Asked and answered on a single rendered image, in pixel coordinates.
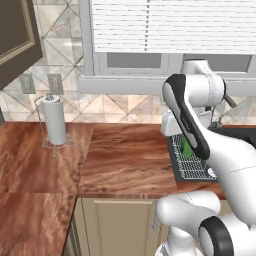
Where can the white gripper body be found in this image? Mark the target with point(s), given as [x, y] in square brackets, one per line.
[169, 125]

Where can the beige base cabinet door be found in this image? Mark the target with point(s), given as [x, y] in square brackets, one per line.
[116, 230]

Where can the dark brown wall cupboard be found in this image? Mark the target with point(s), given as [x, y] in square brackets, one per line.
[16, 36]

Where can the grey wall outlet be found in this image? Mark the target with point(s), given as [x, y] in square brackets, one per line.
[27, 83]
[55, 84]

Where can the black dish drying rack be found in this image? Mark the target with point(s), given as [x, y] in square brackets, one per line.
[191, 166]

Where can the white window blinds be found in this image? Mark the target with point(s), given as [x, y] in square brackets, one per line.
[173, 25]

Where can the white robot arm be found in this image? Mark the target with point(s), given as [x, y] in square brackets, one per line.
[233, 163]

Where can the grey window frame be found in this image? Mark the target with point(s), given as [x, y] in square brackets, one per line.
[126, 83]

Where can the green object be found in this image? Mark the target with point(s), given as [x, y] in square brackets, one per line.
[186, 149]

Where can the white paper towel roll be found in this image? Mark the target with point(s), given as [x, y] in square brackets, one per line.
[54, 120]

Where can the grey tap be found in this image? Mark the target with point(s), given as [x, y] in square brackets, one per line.
[230, 100]

